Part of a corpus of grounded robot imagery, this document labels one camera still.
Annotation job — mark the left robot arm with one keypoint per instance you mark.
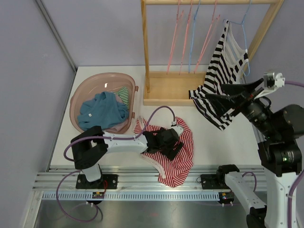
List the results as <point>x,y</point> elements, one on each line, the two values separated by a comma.
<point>91,145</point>

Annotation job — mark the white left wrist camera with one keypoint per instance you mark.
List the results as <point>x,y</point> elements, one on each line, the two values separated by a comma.
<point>177,128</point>

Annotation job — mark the teal blue tank top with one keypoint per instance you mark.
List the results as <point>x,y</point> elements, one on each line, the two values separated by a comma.
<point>103,110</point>

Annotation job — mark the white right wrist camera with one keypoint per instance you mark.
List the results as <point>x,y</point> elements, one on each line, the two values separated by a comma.
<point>272,81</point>

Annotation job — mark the blue wire hanger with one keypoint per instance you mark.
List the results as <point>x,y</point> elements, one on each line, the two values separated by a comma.
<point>192,35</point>
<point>246,72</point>

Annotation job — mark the green striped tank top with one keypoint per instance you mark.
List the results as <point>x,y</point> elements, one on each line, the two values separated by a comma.
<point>123,93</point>

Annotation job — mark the wooden clothes rack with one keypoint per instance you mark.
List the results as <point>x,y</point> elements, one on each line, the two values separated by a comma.
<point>171,87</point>

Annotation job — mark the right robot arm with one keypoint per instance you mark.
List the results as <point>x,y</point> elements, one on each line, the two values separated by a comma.
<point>279,153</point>

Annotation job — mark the red striped tank top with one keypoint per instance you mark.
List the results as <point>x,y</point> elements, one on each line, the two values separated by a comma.
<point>178,164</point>

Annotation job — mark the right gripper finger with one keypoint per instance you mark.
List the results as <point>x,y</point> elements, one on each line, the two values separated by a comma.
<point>223,104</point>
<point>235,89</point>

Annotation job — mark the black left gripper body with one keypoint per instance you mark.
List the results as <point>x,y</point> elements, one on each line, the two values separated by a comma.
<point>170,153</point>

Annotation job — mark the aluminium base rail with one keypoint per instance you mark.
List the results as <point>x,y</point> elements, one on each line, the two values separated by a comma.
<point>148,178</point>

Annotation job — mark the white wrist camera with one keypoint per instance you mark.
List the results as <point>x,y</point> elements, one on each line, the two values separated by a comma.
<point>177,128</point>
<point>272,81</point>

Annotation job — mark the mauve pink tank top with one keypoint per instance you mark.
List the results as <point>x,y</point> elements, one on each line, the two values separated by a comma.
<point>120,128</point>

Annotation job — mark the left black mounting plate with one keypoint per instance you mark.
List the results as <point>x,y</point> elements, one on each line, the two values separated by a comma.
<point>108,181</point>

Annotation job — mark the black mounting plate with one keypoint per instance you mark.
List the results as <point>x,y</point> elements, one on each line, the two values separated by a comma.
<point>108,181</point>
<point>212,182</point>

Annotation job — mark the slotted cable duct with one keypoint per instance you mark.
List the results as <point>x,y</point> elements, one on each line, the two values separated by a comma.
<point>132,196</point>

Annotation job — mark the black white striped tank top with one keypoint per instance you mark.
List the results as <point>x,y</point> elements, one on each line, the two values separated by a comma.
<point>225,67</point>

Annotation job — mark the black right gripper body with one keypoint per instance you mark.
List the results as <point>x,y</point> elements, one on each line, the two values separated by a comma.
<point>247,102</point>

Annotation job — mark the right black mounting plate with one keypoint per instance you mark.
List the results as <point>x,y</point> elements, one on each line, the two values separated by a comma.
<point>212,182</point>

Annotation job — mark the pink plastic basin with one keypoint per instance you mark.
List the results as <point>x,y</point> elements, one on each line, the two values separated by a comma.
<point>110,82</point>

